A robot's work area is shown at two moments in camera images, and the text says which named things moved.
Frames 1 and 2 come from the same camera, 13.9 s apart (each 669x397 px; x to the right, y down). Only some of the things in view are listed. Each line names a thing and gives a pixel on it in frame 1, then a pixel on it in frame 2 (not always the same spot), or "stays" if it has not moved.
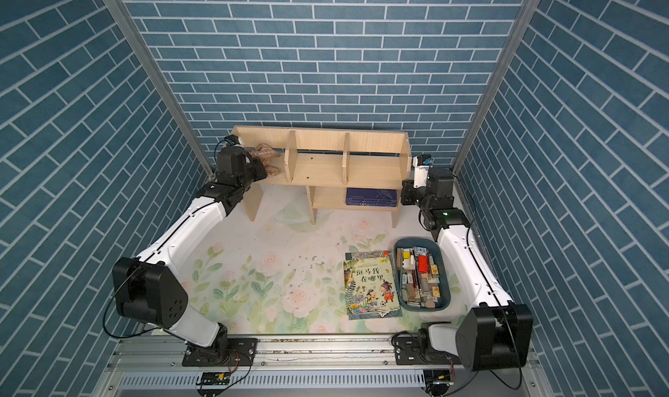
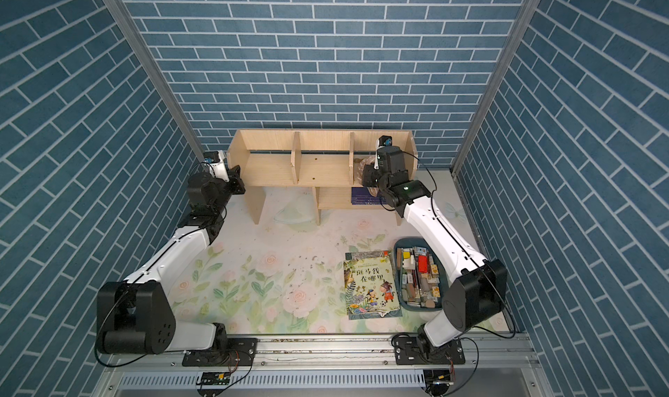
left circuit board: x=215 y=379 stays
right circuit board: x=440 y=377 stays
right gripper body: x=411 y=196 to x=372 y=177
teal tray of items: x=422 y=274 stays
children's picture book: x=371 y=285 stays
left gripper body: x=254 y=171 to x=234 y=186
